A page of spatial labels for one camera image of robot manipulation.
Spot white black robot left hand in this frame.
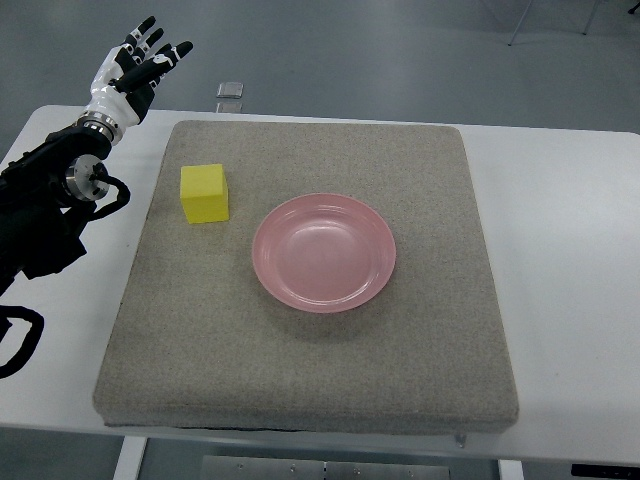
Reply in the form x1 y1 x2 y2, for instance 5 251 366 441
86 16 193 132

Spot yellow foam block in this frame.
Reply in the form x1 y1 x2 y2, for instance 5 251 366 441
180 164 230 224

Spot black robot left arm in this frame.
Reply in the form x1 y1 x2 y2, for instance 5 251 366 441
1 112 131 292

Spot floor socket cover plate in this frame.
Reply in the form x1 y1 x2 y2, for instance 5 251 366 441
216 82 244 99

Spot pink plate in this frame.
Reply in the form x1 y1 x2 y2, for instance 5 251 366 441
252 193 396 314

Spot beige fabric mat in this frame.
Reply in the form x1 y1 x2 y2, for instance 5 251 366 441
93 121 519 435

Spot metal chair legs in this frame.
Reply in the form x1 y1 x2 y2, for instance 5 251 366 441
479 0 640 47

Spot black sleeved cable loop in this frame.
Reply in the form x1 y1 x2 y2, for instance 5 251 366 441
0 304 46 380

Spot white table leg frame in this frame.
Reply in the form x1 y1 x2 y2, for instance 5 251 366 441
113 436 148 480

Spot grey metal base plate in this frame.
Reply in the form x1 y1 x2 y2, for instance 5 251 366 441
200 455 451 480

